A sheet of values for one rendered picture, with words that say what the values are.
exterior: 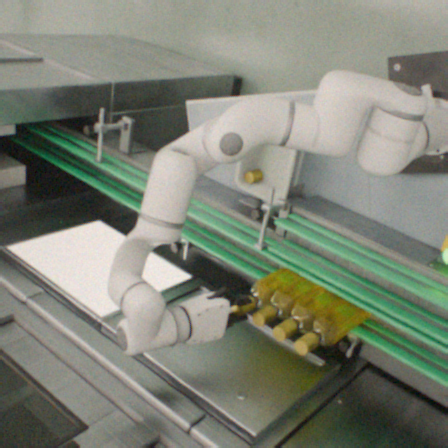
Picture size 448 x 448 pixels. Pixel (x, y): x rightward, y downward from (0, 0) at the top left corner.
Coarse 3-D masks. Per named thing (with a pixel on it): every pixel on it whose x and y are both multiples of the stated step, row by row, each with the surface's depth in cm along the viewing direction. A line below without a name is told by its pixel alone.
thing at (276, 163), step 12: (252, 156) 161; (264, 156) 162; (276, 156) 160; (288, 156) 157; (240, 168) 160; (252, 168) 164; (264, 168) 163; (276, 168) 161; (288, 168) 150; (240, 180) 162; (264, 180) 164; (276, 180) 162; (288, 180) 151; (252, 192) 159; (264, 192) 159; (276, 192) 160
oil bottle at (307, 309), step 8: (312, 296) 134; (320, 296) 135; (328, 296) 135; (336, 296) 136; (296, 304) 130; (304, 304) 130; (312, 304) 131; (320, 304) 132; (328, 304) 132; (296, 312) 128; (304, 312) 128; (312, 312) 128; (320, 312) 130; (304, 320) 127; (312, 320) 128; (304, 328) 128
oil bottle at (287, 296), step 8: (296, 280) 139; (304, 280) 139; (280, 288) 134; (288, 288) 135; (296, 288) 135; (304, 288) 136; (312, 288) 137; (320, 288) 139; (272, 296) 132; (280, 296) 131; (288, 296) 131; (296, 296) 132; (304, 296) 134; (280, 304) 130; (288, 304) 130; (288, 312) 131
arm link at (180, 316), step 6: (174, 312) 117; (180, 312) 118; (180, 318) 117; (186, 318) 117; (180, 324) 116; (186, 324) 117; (180, 330) 116; (186, 330) 117; (180, 336) 117; (186, 336) 118; (180, 342) 119
